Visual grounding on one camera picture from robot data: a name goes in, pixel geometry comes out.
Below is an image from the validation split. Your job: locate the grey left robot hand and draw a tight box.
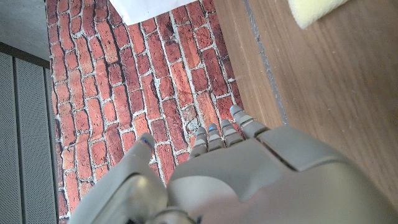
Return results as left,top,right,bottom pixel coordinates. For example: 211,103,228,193
67,105,398,224

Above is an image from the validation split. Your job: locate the red brick printed backdrop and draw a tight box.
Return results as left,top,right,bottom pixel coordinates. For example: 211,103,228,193
45,0,245,224

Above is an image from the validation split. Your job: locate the yellow sponge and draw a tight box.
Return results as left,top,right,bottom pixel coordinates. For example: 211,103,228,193
287,0,351,30

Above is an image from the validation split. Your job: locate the grey perforated panel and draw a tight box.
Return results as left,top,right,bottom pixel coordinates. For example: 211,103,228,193
0,51,60,224

